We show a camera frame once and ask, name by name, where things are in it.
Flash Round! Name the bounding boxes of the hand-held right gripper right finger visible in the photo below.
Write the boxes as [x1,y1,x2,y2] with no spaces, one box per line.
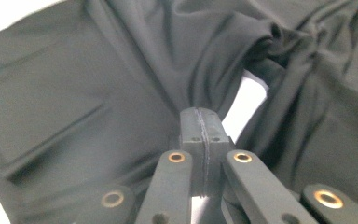
[200,107,236,198]

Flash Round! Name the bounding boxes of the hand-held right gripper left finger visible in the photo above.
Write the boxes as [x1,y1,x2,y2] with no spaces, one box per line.
[179,106,208,198]

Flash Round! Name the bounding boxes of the black shorts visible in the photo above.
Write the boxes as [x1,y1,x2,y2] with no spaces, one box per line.
[0,0,358,224]

